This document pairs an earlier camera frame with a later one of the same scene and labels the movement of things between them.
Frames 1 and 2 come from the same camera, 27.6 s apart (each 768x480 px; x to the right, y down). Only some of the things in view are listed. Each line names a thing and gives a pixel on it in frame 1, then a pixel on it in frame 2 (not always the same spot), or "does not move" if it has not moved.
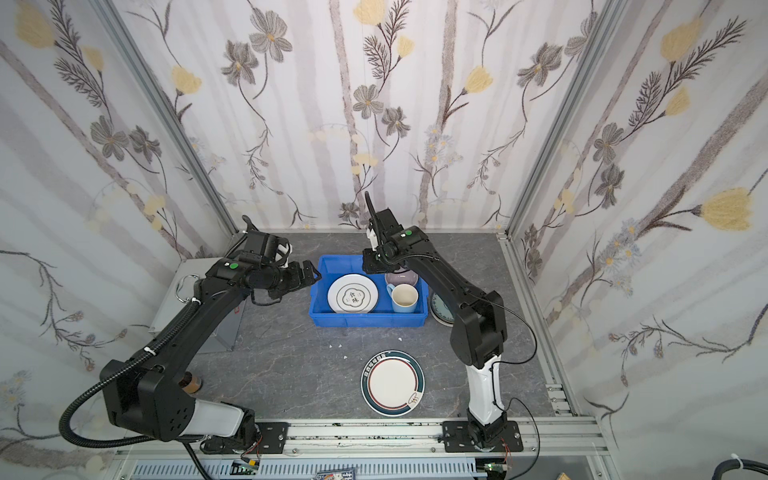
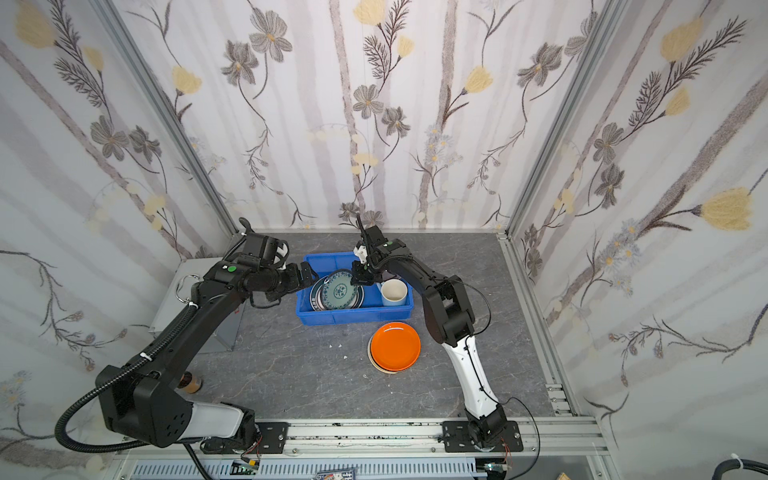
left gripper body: (303, 273) does not move
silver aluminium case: (181, 292) does not move
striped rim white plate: (392, 383) -> (316, 295)
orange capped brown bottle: (190, 384) does not move
